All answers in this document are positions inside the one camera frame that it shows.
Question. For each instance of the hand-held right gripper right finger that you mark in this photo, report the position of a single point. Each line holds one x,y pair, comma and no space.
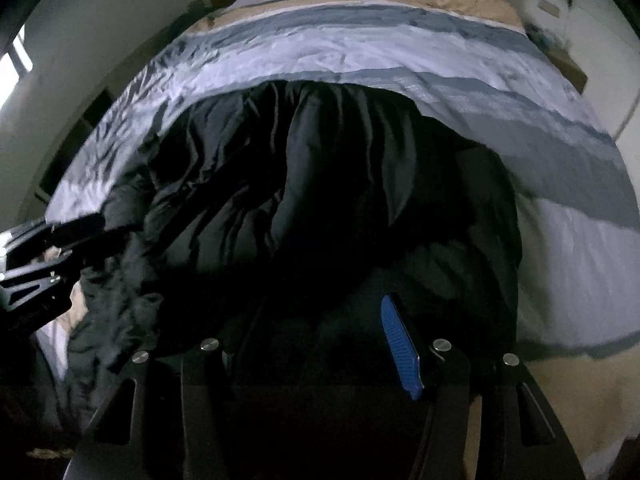
400,350

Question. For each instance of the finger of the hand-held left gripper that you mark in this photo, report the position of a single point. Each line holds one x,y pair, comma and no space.
35,285
65,232

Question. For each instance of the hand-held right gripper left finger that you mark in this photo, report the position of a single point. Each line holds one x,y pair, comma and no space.
200,390

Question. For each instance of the black puffer coat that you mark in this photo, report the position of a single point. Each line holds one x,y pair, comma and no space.
300,210

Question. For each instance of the window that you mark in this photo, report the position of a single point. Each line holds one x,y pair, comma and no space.
12,67

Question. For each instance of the bed with striped duvet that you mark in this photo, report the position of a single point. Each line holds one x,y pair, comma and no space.
450,85

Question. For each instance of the wooden nightstand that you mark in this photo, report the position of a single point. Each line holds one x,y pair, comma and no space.
570,70

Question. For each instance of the white wardrobe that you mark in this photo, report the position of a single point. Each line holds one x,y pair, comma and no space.
610,20

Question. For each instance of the wall switch plate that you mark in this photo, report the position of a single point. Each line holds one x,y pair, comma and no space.
551,7

